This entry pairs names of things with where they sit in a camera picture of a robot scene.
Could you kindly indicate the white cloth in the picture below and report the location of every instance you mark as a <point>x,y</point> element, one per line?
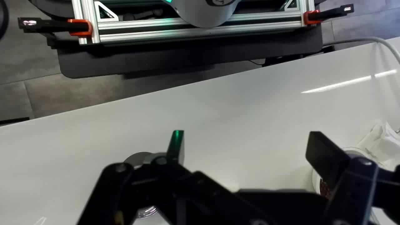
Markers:
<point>381,142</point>

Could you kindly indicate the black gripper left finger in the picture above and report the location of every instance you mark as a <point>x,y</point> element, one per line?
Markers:
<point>126,188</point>

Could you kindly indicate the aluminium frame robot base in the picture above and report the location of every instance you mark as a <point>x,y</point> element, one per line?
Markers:
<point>95,37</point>

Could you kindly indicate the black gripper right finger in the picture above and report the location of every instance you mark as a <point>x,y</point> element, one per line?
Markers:
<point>358,183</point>

